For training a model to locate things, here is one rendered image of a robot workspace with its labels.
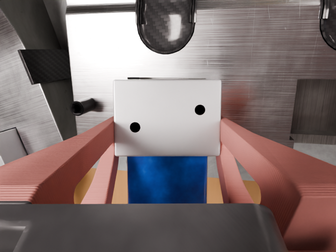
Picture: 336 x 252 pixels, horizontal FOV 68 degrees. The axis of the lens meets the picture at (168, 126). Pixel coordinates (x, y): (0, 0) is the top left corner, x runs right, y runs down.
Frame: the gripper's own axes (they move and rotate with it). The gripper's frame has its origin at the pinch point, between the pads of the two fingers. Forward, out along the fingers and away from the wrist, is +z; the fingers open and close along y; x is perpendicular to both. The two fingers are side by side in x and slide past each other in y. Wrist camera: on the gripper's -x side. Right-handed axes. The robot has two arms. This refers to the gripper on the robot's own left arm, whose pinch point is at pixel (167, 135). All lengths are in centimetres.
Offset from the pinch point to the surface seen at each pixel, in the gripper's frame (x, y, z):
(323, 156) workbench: 9.2, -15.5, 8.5
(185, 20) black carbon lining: -3.9, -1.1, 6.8
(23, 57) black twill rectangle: -0.2, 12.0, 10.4
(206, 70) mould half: -1.3, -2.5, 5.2
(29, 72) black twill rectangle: 0.9, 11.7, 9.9
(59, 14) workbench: -2.0, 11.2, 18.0
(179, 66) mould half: -1.4, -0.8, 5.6
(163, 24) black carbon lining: -3.6, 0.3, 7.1
